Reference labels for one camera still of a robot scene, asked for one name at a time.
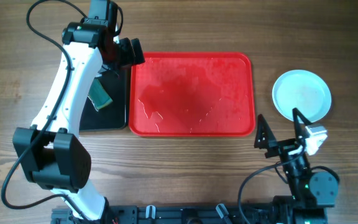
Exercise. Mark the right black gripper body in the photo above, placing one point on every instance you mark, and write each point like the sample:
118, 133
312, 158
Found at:
283, 149

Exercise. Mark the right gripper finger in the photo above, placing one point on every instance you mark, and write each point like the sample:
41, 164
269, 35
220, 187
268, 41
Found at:
300, 123
264, 138

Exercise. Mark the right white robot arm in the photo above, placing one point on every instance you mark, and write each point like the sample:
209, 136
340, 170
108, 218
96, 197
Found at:
313, 189

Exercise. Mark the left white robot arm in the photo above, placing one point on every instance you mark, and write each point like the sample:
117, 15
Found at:
49, 151

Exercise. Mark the mint plate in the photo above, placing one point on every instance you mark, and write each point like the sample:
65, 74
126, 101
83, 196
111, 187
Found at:
303, 90

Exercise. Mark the green yellow sponge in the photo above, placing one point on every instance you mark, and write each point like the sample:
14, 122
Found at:
98, 95

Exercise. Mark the red plastic tray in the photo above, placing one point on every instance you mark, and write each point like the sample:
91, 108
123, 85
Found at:
192, 94

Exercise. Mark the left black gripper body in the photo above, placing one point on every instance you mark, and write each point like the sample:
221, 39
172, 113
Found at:
124, 55

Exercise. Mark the black plastic tray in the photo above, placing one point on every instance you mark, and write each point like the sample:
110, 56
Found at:
115, 114

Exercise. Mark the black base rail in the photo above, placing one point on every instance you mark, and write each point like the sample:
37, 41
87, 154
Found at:
207, 214

